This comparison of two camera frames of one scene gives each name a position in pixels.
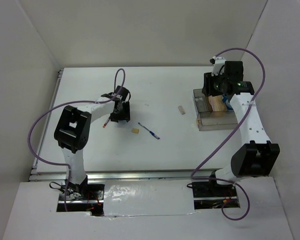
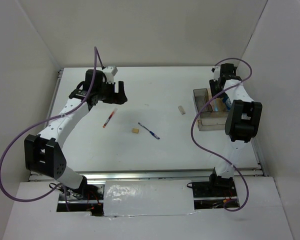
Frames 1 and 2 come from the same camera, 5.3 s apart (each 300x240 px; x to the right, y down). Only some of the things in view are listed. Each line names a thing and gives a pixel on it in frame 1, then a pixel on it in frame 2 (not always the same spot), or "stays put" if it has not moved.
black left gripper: x=125 y=116 -> x=119 y=98
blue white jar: x=226 y=101 stays put
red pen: x=106 y=122 stays put
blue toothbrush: x=151 y=133 stays put
